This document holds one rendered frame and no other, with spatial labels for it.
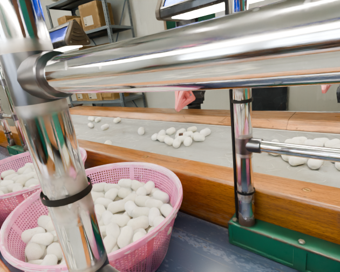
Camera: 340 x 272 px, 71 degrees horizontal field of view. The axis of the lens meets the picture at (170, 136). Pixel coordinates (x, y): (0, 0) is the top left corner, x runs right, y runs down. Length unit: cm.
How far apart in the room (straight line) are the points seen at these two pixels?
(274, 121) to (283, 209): 39
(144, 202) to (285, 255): 22
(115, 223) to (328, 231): 29
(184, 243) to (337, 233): 21
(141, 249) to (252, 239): 17
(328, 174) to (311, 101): 215
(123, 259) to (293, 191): 24
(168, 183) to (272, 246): 19
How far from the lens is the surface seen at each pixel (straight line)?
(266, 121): 74
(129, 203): 41
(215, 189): 41
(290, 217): 39
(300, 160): 51
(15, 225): 45
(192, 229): 45
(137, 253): 32
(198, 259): 40
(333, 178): 48
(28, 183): 63
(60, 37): 87
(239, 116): 31
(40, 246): 42
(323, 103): 263
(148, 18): 326
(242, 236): 40
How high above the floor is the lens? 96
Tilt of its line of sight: 18 degrees down
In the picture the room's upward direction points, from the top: 8 degrees counter-clockwise
